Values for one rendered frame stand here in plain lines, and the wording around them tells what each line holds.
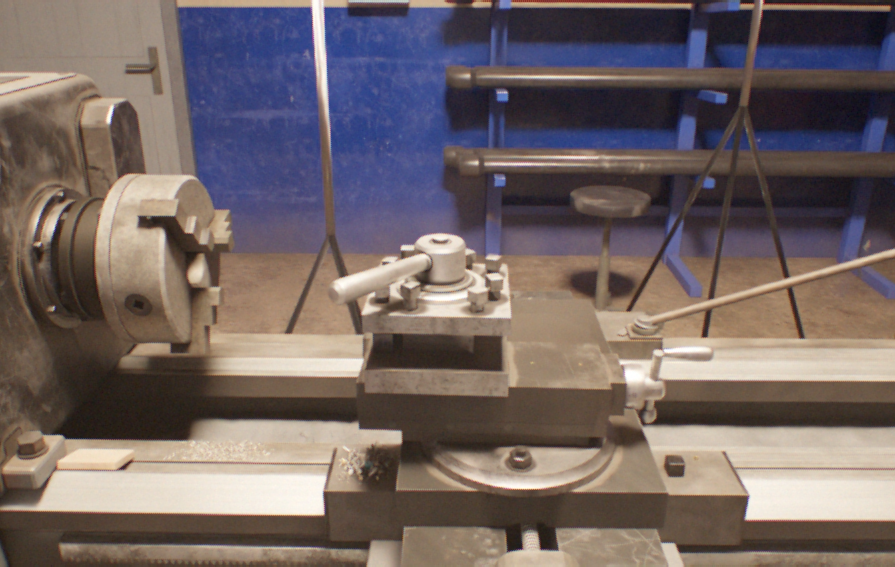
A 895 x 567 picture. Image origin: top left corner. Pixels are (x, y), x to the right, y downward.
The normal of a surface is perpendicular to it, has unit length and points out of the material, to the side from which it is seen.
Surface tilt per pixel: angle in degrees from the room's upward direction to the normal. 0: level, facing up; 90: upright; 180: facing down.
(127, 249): 63
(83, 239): 50
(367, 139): 90
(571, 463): 0
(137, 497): 36
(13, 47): 90
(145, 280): 82
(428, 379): 90
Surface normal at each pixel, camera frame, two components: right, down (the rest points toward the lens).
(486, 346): 0.00, -0.92
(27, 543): -0.01, 0.38
